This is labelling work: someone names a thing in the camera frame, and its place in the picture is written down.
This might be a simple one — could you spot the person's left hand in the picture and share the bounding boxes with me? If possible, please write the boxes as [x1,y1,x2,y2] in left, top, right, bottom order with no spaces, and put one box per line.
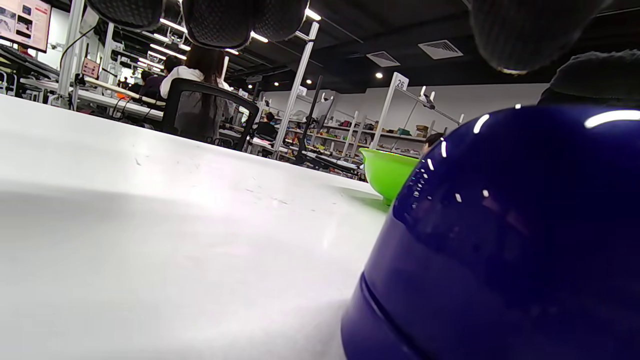
[85,0,608,73]

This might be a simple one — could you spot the person's right hand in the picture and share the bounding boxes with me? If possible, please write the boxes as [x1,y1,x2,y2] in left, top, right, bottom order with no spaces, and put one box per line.
[537,50,640,108]

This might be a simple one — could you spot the blue dice cup cover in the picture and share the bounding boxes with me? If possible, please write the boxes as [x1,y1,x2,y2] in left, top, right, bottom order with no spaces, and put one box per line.
[361,104,640,360]

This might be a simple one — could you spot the green plastic bowl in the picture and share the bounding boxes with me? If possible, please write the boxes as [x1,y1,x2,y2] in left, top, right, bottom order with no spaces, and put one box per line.
[359,147,421,206]

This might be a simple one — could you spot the black mesh office chair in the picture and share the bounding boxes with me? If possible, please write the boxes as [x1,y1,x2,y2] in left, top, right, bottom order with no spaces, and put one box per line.
[161,77,260,152]

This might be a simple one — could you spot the white background desk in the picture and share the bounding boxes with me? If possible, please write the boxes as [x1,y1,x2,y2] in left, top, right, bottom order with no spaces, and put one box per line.
[20,77,166,122]

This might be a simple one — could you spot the square ceiling air vent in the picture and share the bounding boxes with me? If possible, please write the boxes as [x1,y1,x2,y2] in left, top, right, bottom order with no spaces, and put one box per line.
[366,51,401,68]
[417,40,464,60]

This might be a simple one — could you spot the cluttered storage shelves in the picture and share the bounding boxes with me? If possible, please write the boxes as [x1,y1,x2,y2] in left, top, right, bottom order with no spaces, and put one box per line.
[280,112,466,168]

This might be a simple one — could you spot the white tagged shelf post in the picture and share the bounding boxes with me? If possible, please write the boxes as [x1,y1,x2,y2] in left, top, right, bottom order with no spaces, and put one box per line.
[370,72,410,151]
[274,21,321,157]

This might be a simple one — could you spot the wall mounted display screen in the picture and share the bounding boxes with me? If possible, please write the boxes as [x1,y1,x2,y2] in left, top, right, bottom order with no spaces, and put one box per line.
[0,0,53,54]

